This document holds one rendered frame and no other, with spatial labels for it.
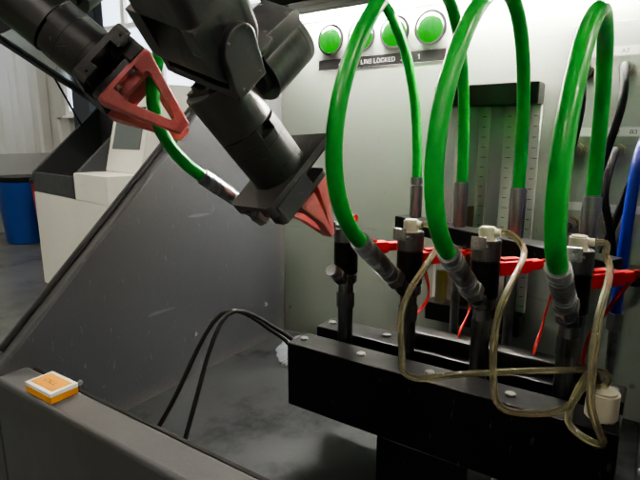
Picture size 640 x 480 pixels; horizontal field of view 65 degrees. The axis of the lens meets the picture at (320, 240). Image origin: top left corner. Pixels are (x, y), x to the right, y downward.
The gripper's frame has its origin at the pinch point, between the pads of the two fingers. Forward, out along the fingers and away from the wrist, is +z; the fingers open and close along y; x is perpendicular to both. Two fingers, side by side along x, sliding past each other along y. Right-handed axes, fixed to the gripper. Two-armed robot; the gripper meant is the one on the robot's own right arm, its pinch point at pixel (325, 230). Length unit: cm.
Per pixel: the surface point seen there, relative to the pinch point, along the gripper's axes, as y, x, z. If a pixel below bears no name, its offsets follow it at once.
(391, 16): 29.7, 4.9, -7.5
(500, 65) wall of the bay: 38.0, -1.8, 7.3
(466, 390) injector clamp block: -7.1, -15.7, 12.9
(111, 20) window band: 272, 604, 16
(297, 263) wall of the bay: 9.4, 34.7, 26.2
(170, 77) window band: 244, 520, 91
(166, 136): -2.9, 9.6, -16.4
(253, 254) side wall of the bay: 4.3, 35.7, 17.5
